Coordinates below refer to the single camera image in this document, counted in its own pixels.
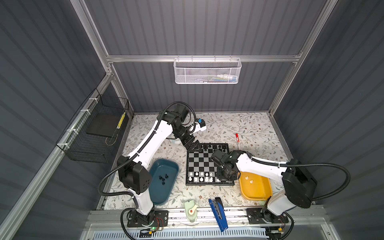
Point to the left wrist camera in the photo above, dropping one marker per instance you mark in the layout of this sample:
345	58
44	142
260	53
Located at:
200	126

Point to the black white chess board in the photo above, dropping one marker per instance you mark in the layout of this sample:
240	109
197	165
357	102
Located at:
200	170

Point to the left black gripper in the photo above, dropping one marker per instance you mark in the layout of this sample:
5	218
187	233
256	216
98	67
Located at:
190	148

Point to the blue black stapler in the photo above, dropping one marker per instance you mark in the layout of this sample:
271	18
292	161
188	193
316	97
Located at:
219	213

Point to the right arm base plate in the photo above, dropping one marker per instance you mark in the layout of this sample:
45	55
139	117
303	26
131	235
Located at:
263	216

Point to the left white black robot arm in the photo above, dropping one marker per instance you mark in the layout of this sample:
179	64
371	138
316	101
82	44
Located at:
178	119

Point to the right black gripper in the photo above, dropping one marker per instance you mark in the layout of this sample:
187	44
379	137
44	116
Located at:
230	177

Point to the yellow green marker in basket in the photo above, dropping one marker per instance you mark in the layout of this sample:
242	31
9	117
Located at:
121	120

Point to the black chess pieces in tray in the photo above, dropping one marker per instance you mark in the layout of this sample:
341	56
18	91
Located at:
163	179

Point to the white wire wall basket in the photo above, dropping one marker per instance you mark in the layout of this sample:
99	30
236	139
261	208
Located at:
207	71

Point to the teal plastic tray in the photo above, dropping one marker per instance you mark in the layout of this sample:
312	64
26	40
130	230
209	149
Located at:
164	174

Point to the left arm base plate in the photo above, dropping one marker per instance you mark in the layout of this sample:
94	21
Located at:
153	219

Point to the light green tape dispenser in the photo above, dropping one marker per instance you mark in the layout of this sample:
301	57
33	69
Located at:
191	210

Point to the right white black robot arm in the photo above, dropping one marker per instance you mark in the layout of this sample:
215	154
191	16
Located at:
299	184

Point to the black wire side basket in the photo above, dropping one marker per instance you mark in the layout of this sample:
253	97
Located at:
93	137

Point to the yellow plastic tray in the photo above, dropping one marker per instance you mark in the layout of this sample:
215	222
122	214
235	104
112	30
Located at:
260	190

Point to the red white marker pen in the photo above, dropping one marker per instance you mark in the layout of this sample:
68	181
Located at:
238	141

